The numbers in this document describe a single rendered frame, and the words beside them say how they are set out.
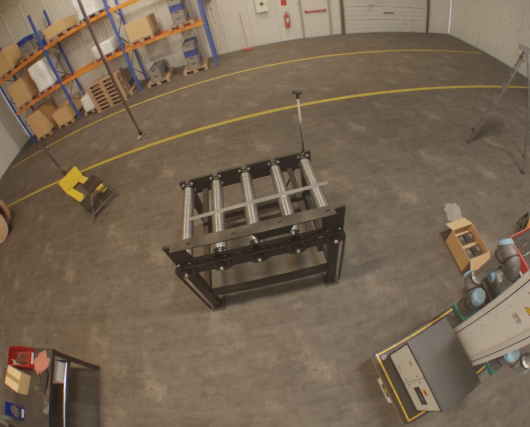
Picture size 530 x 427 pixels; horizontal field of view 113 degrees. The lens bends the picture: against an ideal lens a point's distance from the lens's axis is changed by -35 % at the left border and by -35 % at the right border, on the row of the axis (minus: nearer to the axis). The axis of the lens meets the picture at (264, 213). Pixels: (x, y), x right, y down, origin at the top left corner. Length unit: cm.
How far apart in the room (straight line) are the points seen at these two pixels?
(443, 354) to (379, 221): 191
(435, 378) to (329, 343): 116
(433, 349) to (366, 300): 113
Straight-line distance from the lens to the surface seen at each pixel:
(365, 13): 1148
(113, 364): 338
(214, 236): 183
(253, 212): 222
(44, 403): 303
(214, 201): 242
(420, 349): 187
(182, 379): 288
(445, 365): 193
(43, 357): 308
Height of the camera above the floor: 257
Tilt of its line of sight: 49 degrees down
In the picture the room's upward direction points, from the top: 15 degrees counter-clockwise
